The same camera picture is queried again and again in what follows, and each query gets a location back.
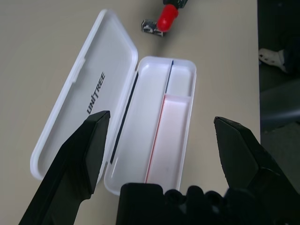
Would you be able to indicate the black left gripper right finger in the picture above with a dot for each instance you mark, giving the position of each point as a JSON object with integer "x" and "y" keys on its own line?
{"x": 253, "y": 159}

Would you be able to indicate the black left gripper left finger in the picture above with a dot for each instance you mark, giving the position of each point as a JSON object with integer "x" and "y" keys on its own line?
{"x": 70, "y": 164}

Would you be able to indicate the white plastic pencil case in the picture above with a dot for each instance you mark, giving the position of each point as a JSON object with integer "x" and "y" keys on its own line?
{"x": 77, "y": 82}

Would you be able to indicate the small black white patterned eraser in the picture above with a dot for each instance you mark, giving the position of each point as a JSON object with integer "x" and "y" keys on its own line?
{"x": 150, "y": 27}

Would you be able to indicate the black marker with red cap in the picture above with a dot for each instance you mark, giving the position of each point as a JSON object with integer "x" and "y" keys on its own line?
{"x": 167, "y": 18}

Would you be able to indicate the white perforated shoe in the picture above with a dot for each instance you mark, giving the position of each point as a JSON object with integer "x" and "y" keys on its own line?
{"x": 269, "y": 58}

